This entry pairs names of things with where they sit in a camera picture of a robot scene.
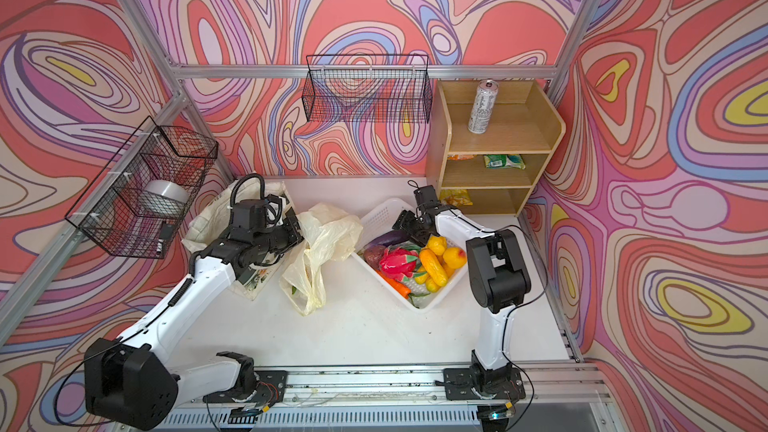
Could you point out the black wire basket wall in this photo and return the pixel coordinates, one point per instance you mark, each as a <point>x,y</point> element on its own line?
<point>136,205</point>
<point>368,88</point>

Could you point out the white perforated plastic basket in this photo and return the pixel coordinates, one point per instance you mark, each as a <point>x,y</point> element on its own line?
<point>379,221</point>

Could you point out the toy dark red fruit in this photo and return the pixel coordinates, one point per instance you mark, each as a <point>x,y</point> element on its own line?
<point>373,255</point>

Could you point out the toy yellow corn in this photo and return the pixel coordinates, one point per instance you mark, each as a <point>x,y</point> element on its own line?
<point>433,267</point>

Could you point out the toy carrot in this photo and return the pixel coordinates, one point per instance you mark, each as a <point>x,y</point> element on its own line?
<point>400,288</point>

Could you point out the black wire basket back wall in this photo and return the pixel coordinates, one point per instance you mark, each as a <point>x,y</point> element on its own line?
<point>368,88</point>

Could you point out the leaf print canvas tote bag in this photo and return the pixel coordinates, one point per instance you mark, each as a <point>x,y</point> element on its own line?
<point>210,223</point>

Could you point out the green snack packet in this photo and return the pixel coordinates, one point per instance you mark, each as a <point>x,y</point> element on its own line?
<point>504,161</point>

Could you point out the white tape roll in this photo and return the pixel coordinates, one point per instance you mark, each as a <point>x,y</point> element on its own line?
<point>163,198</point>

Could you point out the toy pink dragon fruit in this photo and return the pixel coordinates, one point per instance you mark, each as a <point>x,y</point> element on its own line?
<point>399,263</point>

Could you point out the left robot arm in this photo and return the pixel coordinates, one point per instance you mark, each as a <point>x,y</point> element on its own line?
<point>127,379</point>

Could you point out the toy yellow pear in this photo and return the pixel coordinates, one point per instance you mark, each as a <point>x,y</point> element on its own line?
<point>454,258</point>

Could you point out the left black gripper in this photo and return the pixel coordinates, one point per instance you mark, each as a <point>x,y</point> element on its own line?
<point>289,224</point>

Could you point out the cream plastic grocery bag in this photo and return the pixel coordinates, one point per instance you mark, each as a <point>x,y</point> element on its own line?
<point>330,234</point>

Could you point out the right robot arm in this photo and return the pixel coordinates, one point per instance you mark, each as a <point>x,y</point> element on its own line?
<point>499,281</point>

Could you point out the wooden shelf unit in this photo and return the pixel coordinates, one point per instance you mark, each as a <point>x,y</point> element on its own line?
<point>524,122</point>

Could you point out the toy purple eggplant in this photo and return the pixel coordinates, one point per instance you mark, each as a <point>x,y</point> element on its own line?
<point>392,237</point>

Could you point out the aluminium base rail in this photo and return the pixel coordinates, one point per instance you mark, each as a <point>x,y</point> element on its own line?
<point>550,396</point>

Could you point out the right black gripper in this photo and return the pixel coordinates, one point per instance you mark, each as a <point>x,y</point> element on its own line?
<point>403,222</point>

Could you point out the black wire basket left wall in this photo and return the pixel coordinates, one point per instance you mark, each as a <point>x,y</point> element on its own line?
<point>136,205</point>

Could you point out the yellow chips packet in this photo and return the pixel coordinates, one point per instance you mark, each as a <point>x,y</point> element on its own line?
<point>456,197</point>

